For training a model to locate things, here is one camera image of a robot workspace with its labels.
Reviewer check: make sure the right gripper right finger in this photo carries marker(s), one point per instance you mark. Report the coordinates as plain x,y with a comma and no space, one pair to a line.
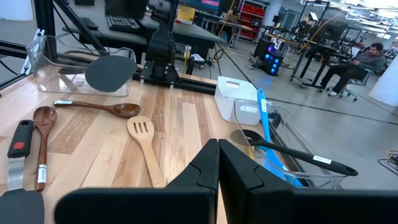
311,207

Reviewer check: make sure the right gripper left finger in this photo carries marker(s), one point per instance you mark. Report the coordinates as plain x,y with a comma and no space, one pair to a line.
140,205

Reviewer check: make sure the black slotted spoon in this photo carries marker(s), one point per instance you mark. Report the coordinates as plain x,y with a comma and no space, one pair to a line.
295,154

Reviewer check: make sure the large blue silicone spoon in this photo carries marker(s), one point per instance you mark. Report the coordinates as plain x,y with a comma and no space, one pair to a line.
263,115

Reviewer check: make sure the black rounded turner spatula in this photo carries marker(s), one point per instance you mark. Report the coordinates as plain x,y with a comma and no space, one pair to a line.
109,73

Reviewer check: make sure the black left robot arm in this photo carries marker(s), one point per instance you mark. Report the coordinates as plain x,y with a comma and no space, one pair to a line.
161,46

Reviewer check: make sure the light wooden slotted spoon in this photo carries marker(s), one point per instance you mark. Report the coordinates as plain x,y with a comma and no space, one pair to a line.
141,130

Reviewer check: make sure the clear plastic container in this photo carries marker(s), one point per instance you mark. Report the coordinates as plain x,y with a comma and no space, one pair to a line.
40,56
280,124

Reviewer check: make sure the dark wooden spoon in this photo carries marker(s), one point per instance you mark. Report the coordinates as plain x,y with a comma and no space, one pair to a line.
45,118
124,109

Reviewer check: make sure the black square turner spatula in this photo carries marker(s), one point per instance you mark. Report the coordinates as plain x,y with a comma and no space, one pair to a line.
20,140

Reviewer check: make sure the white plastic bin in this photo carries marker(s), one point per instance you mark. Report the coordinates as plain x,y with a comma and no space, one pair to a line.
230,96

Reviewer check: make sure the grey office chair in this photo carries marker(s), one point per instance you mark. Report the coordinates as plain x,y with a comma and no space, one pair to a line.
367,76

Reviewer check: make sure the white round pillar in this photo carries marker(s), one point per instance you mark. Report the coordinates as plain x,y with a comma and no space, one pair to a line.
385,84

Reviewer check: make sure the person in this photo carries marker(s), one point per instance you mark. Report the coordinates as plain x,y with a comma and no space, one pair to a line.
357,65

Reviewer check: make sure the black computer tower blue lights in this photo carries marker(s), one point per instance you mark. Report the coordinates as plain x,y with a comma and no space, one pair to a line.
267,62

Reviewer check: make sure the black desk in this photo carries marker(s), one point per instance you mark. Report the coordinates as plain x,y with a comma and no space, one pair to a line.
323,51

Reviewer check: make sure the grey computer desk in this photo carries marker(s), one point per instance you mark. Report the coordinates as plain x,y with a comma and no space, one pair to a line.
192,34

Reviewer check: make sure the black computer keyboard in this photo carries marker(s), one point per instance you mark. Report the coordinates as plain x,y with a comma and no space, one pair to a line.
122,23

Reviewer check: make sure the black computer mouse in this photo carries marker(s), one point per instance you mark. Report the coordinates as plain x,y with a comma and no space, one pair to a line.
90,23

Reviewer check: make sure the yellow notice sheet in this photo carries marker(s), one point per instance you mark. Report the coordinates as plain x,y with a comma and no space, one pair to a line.
186,14

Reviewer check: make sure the red parts bin rack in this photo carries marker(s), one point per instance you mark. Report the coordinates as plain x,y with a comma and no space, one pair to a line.
253,14

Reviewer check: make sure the computer monitor blue screen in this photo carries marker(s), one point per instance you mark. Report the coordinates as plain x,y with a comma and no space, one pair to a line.
202,4

